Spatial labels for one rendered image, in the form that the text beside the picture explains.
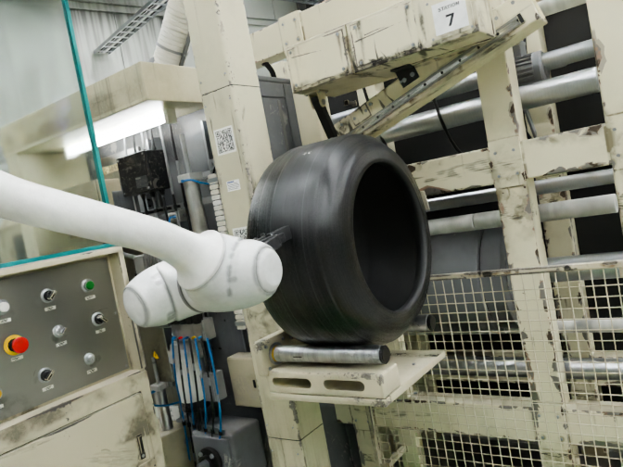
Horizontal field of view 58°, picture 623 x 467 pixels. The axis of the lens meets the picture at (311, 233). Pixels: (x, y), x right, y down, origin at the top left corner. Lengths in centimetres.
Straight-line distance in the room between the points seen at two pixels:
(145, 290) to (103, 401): 78
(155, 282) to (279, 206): 46
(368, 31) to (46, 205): 111
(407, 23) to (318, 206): 62
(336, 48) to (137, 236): 107
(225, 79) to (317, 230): 59
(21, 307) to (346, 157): 91
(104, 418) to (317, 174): 89
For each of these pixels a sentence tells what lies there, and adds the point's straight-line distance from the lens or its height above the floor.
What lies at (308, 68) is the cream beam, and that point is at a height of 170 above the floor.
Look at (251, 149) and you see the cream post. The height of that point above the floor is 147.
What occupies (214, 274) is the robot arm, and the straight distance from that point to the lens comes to 86.
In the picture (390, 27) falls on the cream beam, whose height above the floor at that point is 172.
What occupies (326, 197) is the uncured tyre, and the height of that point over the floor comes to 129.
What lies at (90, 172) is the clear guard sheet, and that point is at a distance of 175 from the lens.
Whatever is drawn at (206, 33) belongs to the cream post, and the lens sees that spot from 172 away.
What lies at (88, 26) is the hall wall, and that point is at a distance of 1179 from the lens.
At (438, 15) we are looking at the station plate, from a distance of 161.
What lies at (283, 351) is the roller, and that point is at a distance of 155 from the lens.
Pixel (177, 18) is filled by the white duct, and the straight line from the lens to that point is 225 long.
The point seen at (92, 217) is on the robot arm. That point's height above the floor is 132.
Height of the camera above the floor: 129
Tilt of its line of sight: 3 degrees down
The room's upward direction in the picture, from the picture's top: 11 degrees counter-clockwise
